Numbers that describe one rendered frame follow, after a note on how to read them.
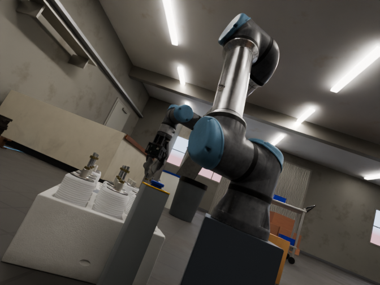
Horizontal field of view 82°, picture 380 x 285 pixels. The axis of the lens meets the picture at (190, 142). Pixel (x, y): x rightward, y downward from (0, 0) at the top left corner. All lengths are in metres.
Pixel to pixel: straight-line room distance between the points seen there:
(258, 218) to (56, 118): 3.45
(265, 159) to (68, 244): 0.58
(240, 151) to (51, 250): 0.57
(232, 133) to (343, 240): 9.54
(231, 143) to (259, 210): 0.18
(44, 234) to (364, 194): 10.19
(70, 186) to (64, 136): 2.84
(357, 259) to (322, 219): 1.61
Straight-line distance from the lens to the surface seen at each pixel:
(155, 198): 0.59
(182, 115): 0.92
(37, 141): 3.79
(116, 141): 3.18
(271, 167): 0.58
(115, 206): 0.75
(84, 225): 0.73
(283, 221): 6.94
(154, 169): 1.01
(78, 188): 0.74
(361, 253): 10.29
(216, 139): 0.48
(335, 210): 9.83
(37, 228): 0.74
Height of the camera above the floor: 0.33
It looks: 13 degrees up
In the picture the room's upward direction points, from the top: 23 degrees clockwise
